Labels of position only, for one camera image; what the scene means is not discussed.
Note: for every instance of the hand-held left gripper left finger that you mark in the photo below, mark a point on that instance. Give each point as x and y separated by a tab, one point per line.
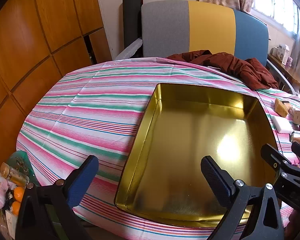
82	180

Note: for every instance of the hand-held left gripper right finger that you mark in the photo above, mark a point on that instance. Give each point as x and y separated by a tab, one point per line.
215	177

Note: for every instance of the white sponge block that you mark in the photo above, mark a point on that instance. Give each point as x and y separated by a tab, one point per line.
282	125

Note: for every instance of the gold metal tin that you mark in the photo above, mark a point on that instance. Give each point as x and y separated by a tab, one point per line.
190	142

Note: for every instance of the yellow sponge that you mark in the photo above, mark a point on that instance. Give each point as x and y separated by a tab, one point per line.
281	107

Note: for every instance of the orange fruit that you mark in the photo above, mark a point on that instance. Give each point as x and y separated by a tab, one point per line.
16	207
20	193

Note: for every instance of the glass bottle amber liquid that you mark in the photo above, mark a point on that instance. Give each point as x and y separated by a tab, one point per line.
16	176

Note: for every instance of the striped tablecloth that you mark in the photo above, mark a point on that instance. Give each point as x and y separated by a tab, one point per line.
90	105

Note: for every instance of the wooden desk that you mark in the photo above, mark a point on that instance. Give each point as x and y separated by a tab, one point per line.
290	76

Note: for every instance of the pink crumpled cloth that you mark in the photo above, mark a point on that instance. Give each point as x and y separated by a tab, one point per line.
1	195

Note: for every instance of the dark red jacket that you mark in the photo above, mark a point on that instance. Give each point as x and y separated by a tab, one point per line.
240	67

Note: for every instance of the white carton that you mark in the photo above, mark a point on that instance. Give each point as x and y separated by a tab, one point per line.
283	53

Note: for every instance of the white jar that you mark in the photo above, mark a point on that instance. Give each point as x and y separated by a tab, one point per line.
275	52

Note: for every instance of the grey yellow blue chair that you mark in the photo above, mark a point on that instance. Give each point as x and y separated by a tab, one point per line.
210	30

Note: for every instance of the barred window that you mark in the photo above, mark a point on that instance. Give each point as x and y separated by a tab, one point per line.
277	5

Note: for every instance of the wooden wardrobe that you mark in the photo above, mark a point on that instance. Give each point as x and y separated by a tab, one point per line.
40	30

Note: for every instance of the black rolled mat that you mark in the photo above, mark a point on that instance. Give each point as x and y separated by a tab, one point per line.
131	25

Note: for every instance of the grey metal rail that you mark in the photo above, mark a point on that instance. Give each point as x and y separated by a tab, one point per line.
277	73

